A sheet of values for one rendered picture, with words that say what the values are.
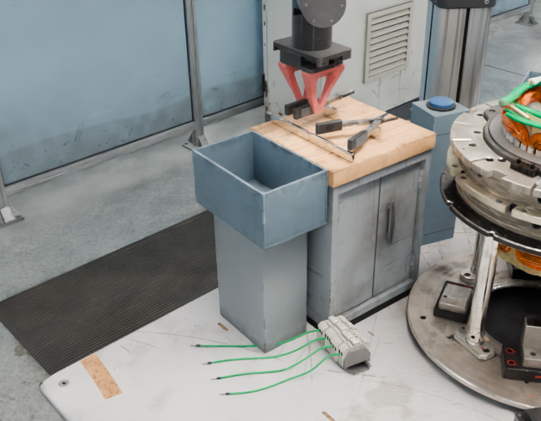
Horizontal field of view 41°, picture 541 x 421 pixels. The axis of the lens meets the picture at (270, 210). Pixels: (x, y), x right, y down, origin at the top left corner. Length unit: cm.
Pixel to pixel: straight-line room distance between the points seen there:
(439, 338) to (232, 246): 33
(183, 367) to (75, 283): 159
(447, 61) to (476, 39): 6
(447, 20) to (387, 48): 213
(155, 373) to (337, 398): 26
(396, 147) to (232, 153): 24
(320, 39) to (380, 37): 244
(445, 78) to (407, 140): 40
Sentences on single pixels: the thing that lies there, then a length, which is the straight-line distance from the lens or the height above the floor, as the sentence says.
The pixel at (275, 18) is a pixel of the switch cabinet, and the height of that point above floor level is 59.
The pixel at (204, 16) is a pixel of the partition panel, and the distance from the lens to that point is 339.
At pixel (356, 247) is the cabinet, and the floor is 92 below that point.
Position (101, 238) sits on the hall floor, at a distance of 288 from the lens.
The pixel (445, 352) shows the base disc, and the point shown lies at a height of 80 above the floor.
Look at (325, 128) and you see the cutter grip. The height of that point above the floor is 109.
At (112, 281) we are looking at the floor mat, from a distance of 261.
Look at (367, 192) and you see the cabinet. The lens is 103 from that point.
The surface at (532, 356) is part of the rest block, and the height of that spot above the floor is 84.
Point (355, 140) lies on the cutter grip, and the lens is 98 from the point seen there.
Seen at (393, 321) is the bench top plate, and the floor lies 78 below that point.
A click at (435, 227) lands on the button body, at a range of 133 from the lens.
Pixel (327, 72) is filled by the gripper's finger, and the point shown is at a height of 116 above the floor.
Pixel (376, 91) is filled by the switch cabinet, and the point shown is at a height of 24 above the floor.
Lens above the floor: 150
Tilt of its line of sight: 30 degrees down
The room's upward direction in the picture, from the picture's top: 1 degrees counter-clockwise
